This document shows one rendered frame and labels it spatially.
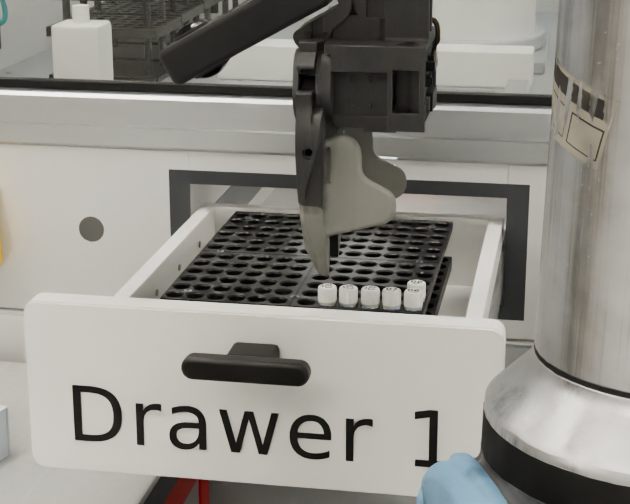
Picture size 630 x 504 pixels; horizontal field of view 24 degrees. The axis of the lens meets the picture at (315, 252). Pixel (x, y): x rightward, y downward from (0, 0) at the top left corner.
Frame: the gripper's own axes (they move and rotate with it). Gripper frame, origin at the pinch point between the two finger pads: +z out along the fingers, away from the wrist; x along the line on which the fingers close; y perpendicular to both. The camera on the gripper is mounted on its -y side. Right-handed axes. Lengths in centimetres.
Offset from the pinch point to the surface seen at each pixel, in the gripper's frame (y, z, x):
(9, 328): -31.1, 16.4, 22.0
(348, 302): 2.1, 3.6, -0.7
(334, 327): 2.9, 1.4, -10.7
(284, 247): -4.7, 4.3, 11.9
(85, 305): -12.3, 1.0, -10.7
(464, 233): 7.7, 6.6, 24.4
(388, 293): 4.7, 2.9, -0.6
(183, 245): -13.2, 5.5, 14.5
